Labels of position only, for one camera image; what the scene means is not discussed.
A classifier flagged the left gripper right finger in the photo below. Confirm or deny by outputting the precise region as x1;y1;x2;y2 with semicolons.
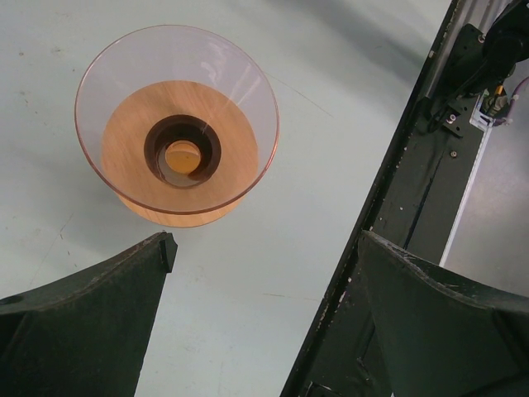
358;232;528;396

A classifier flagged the wooden dripper ring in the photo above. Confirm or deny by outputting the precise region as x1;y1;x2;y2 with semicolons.
100;80;263;228

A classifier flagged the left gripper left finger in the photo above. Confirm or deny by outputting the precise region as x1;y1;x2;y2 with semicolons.
1;232;178;396

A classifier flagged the clear glass dripper cone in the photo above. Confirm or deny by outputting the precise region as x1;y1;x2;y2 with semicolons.
74;25;279;225

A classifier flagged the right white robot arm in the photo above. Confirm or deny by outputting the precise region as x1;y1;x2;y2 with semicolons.
483;0;528;82

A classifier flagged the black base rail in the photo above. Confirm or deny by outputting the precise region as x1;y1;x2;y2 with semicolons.
282;1;516;396

